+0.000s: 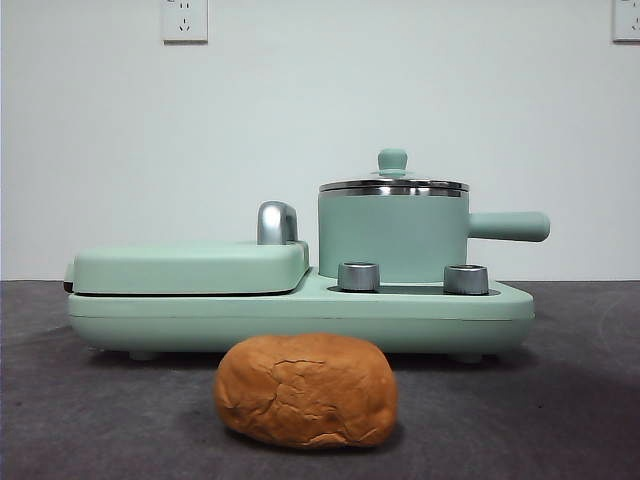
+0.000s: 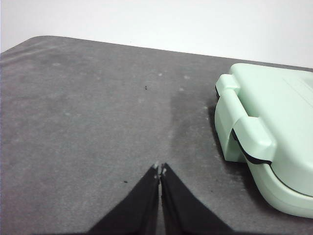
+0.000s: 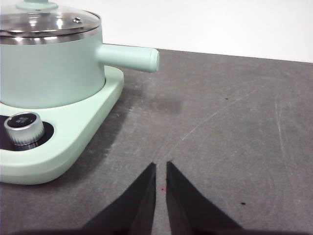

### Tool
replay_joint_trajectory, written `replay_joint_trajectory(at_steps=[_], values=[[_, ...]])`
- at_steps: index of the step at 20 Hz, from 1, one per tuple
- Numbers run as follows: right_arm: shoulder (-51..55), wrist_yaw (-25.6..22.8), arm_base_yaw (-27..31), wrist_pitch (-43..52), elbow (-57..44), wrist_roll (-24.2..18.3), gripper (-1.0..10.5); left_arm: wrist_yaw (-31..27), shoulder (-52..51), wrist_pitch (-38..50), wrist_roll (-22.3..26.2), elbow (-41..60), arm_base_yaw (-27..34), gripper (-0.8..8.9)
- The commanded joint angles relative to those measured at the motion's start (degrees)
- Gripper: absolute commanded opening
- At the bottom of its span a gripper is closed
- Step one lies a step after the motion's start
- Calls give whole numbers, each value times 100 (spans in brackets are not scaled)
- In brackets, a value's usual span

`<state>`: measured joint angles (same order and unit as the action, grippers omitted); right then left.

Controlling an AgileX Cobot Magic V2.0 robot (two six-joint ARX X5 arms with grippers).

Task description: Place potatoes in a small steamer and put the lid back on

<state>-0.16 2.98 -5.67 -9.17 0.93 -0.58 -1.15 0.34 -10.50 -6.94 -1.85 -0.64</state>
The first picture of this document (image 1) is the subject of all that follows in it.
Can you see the glass pot lid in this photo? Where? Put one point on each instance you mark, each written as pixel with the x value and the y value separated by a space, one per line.
pixel 393 160

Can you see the brown potato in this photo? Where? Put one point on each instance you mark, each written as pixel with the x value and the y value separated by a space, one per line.
pixel 305 390

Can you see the silver control knob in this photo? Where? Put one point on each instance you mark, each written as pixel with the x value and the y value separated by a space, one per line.
pixel 359 276
pixel 466 279

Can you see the green breakfast machine base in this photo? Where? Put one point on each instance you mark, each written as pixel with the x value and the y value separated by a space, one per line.
pixel 300 315

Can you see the white wall socket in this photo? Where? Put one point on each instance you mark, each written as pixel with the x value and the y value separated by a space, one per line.
pixel 184 22
pixel 627 20

